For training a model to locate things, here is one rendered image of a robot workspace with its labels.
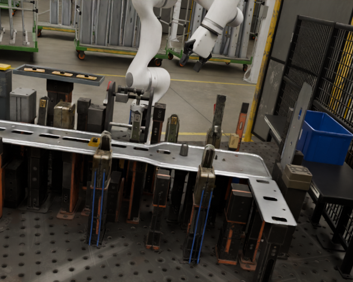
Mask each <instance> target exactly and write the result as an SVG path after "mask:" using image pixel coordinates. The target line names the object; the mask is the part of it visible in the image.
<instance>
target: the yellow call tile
mask: <svg viewBox="0 0 353 282"><path fill-rule="evenodd" d="M10 67H11V66H10V65H6V64H0V71H4V70H7V69H9V68H10Z"/></svg>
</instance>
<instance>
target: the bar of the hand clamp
mask: <svg viewBox="0 0 353 282"><path fill-rule="evenodd" d="M225 102H226V95H222V94H217V98H216V105H215V111H214V115H213V122H212V131H211V136H213V130H214V126H218V127H219V128H218V133H217V137H220V131H221V124H222V118H223V114H224V108H225Z"/></svg>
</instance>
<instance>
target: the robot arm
mask: <svg viewBox="0 0 353 282"><path fill-rule="evenodd" d="M177 1H178V0H132V3H133V6H134V8H135V10H136V11H137V13H138V15H139V17H140V20H141V37H140V46H139V48H138V52H137V54H136V56H135V58H134V59H133V61H132V63H131V65H130V66H129V68H128V70H127V73H126V85H127V86H128V88H137V89H140V90H141V89H144V91H145V93H144V94H143V95H140V96H143V97H149V96H150V89H151V87H154V97H153V102H152V105H153V106H154V105H155V103H156V102H158V101H159V100H160V99H161V98H162V97H163V95H164V94H165V93H166V92H167V90H168V88H169V86H170V75H169V73H168V72H167V71H166V70H165V69H163V68H157V67H147V65H148V63H149V62H150V60H151V59H152V58H153V57H154V56H155V55H156V54H157V52H158V51H159V49H160V44H161V36H162V25H161V23H160V21H159V20H158V19H157V18H156V16H155V15H154V12H153V7H158V8H170V7H172V6H174V5H175V4H176V3H177ZM194 1H195V2H197V3H198V4H200V5H201V6H202V7H203V8H205V9H206V10H208V12H207V14H206V16H205V18H204V19H203V21H202V24H203V26H200V27H199V28H198V29H197V30H196V31H195V32H194V34H193V35H192V37H191V38H190V40H189V41H185V43H184V51H183V53H184V54H183V56H182V57H181V59H180V61H179V63H180V64H182V65H183V66H185V65H186V63H187V61H188V59H189V56H190V55H191V54H192V53H195V54H197V55H199V61H197V62H196V64H195V66H194V67H193V70H195V71H196V72H199V71H200V69H201V68H202V66H203V64H205V62H207V61H208V60H209V59H210V58H211V57H212V54H211V51H212V49H213V47H214V45H215V43H216V40H217V38H218V34H221V32H222V31H223V29H224V27H225V25H228V26H230V27H237V26H239V25H240V24H241V23H242V21H243V14H242V12H241V10H240V9H239V8H237V5H238V3H239V1H240V0H194ZM189 51H190V52H189ZM153 112H154V107H152V110H151V119H150V127H149V132H148V138H147V143H145V144H150V141H149V138H150V132H151V125H152V117H153Z"/></svg>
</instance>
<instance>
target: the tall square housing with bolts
mask: <svg viewBox="0 0 353 282"><path fill-rule="evenodd" d="M35 118H36V90H33V89H28V88H21V87H19V88H17V89H15V90H13V91H12V92H10V121H16V122H21V123H29V124H34V121H35ZM13 133H18V134H26V135H31V134H32V133H28V132H23V131H13ZM13 156H16V159H21V160H24V170H25V187H28V157H27V146H22V145H14V144H12V157H13Z"/></svg>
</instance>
